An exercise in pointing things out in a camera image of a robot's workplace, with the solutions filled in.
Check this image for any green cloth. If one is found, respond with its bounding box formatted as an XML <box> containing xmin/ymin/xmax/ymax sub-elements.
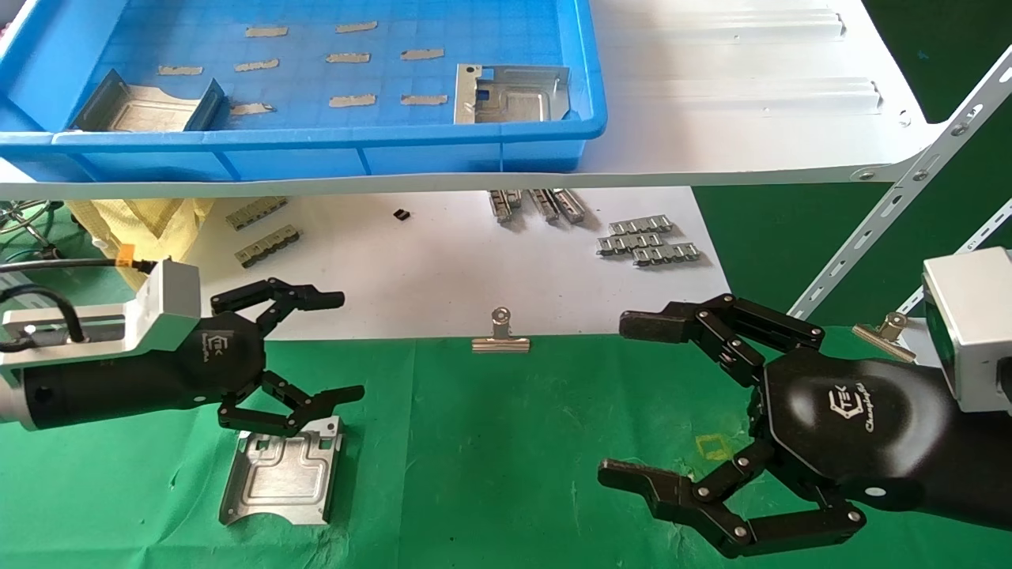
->
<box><xmin>0</xmin><ymin>324</ymin><xmax>1012</xmax><ymax>569</ymax></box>

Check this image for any black cable with yellow tag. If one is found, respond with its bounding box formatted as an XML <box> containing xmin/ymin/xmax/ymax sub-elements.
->
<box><xmin>0</xmin><ymin>251</ymin><xmax>156</xmax><ymax>276</ymax></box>

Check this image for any left wrist camera silver mount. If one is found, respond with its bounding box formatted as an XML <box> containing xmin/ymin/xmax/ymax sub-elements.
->
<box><xmin>0</xmin><ymin>259</ymin><xmax>203</xmax><ymax>374</ymax></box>

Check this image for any chrome wire chair base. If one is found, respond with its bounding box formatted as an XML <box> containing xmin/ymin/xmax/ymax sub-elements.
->
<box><xmin>0</xmin><ymin>200</ymin><xmax>66</xmax><ymax>262</ymax></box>

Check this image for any blue plastic bin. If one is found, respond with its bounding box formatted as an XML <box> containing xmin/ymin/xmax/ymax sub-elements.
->
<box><xmin>0</xmin><ymin>0</ymin><xmax>609</xmax><ymax>183</ymax></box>

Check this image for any white metal shelf board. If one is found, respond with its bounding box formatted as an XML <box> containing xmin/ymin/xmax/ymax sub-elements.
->
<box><xmin>0</xmin><ymin>0</ymin><xmax>946</xmax><ymax>201</ymax></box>

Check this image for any silver notched metal strip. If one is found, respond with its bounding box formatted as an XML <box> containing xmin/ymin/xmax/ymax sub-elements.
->
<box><xmin>608</xmin><ymin>215</ymin><xmax>675</xmax><ymax>237</ymax></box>
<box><xmin>632</xmin><ymin>242</ymin><xmax>703</xmax><ymax>268</ymax></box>
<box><xmin>596</xmin><ymin>231</ymin><xmax>666</xmax><ymax>257</ymax></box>

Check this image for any silver sheet metal bracket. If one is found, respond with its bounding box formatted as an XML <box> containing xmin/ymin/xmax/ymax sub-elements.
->
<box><xmin>454</xmin><ymin>64</ymin><xmax>572</xmax><ymax>126</ymax></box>
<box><xmin>219</xmin><ymin>416</ymin><xmax>346</xmax><ymax>527</ymax></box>
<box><xmin>70</xmin><ymin>69</ymin><xmax>232</xmax><ymax>133</ymax></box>

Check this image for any black looped cable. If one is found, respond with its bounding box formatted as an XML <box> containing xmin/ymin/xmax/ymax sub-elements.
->
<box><xmin>0</xmin><ymin>285</ymin><xmax>87</xmax><ymax>353</ymax></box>

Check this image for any grey connector strip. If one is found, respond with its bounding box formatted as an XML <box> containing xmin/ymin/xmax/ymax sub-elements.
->
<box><xmin>225</xmin><ymin>195</ymin><xmax>290</xmax><ymax>232</ymax></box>
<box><xmin>235</xmin><ymin>224</ymin><xmax>302</xmax><ymax>269</ymax></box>

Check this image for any short silver metal rail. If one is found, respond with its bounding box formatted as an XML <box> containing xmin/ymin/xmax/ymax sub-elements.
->
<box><xmin>551</xmin><ymin>188</ymin><xmax>588</xmax><ymax>224</ymax></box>
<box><xmin>488</xmin><ymin>190</ymin><xmax>523</xmax><ymax>224</ymax></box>
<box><xmin>527</xmin><ymin>188</ymin><xmax>560</xmax><ymax>224</ymax></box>

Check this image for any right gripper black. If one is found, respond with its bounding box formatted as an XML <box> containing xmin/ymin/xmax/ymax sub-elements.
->
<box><xmin>599</xmin><ymin>294</ymin><xmax>1012</xmax><ymax>560</ymax></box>

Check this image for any silver binder clip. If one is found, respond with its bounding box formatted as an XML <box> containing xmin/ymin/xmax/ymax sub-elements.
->
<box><xmin>853</xmin><ymin>311</ymin><xmax>919</xmax><ymax>364</ymax></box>
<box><xmin>472</xmin><ymin>307</ymin><xmax>531</xmax><ymax>354</ymax></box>

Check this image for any right wrist camera silver box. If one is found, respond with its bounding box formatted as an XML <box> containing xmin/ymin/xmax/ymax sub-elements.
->
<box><xmin>921</xmin><ymin>247</ymin><xmax>1012</xmax><ymax>416</ymax></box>

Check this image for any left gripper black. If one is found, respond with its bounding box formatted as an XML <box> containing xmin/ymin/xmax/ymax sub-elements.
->
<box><xmin>22</xmin><ymin>278</ymin><xmax>366</xmax><ymax>438</ymax></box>

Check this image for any perforated white shelf post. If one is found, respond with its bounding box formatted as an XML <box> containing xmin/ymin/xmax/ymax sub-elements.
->
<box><xmin>789</xmin><ymin>46</ymin><xmax>1012</xmax><ymax>321</ymax></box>
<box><xmin>897</xmin><ymin>198</ymin><xmax>1012</xmax><ymax>315</ymax></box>

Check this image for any yellow fabric bag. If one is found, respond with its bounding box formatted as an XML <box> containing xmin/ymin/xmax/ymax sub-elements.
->
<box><xmin>66</xmin><ymin>197</ymin><xmax>217</xmax><ymax>266</ymax></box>

